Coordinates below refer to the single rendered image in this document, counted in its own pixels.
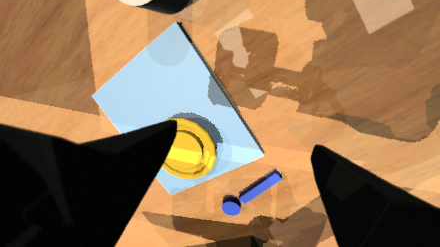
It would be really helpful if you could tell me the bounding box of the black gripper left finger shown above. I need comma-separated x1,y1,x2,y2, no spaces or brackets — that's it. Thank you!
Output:
0,119,177,247

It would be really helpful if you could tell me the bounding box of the light blue square mat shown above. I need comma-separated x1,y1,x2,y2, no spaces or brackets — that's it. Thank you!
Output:
92,22,265,195

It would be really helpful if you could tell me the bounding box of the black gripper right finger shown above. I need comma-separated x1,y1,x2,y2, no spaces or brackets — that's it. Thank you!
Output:
310,144,440,247

